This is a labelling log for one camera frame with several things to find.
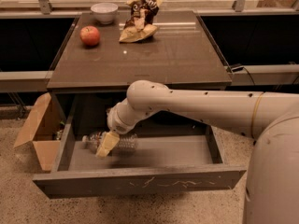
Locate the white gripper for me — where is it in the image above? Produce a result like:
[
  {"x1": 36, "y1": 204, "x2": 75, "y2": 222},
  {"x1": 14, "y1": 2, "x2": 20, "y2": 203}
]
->
[{"x1": 96, "y1": 103, "x2": 136, "y2": 158}]

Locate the clear plastic water bottle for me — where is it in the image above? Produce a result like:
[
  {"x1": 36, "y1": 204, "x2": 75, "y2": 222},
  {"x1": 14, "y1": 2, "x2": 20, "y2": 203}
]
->
[{"x1": 82, "y1": 132, "x2": 138, "y2": 155}]

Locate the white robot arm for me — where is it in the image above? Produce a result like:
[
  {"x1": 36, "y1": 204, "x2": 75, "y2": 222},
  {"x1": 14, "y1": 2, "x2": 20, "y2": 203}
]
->
[{"x1": 96, "y1": 80, "x2": 299, "y2": 224}]

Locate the open grey top drawer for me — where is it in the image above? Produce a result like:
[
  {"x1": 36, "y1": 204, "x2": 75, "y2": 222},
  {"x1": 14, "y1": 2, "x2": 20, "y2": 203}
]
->
[{"x1": 33, "y1": 93, "x2": 246, "y2": 198}]

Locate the grey cabinet with glossy top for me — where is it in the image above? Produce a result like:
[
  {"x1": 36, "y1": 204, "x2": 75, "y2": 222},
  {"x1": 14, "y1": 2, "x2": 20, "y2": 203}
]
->
[{"x1": 46, "y1": 10, "x2": 233, "y2": 135}]

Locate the brown cardboard box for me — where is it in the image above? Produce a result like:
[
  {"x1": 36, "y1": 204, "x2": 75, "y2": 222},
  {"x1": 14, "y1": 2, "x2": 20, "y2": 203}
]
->
[{"x1": 14, "y1": 92, "x2": 65, "y2": 172}]

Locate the red apple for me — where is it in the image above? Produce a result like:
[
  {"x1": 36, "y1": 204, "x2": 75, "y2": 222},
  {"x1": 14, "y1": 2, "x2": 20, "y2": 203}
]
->
[{"x1": 79, "y1": 26, "x2": 100, "y2": 47}]

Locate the crumpled brown chip bag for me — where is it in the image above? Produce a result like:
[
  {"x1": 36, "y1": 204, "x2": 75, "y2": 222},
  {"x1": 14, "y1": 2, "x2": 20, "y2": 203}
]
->
[{"x1": 119, "y1": 0, "x2": 163, "y2": 43}]

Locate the white ceramic bowl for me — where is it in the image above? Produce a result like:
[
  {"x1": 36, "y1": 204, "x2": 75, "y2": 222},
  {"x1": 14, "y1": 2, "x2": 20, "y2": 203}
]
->
[{"x1": 91, "y1": 3, "x2": 118, "y2": 24}]

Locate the black cable with plug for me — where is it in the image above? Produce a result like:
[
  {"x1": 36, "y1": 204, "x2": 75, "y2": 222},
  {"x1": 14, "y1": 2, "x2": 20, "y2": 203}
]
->
[{"x1": 225, "y1": 63, "x2": 257, "y2": 86}]

